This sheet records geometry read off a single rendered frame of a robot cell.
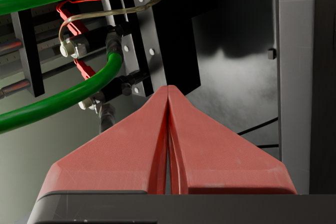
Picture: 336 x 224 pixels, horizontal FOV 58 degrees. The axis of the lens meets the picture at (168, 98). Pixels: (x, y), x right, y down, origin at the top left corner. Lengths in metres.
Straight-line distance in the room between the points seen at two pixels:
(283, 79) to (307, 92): 0.03
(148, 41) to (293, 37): 0.21
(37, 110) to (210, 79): 0.43
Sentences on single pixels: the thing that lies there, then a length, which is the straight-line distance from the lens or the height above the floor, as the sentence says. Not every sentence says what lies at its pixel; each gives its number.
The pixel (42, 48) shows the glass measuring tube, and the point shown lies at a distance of 0.71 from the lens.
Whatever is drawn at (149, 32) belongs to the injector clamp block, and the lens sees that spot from 0.46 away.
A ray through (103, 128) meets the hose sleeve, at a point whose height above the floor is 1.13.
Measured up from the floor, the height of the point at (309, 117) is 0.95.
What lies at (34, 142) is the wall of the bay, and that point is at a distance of 0.75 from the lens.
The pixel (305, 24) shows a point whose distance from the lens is 0.36.
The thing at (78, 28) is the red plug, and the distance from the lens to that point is 0.45.
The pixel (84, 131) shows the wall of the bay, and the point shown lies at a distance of 0.81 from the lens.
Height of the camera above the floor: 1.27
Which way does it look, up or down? 36 degrees down
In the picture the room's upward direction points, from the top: 122 degrees counter-clockwise
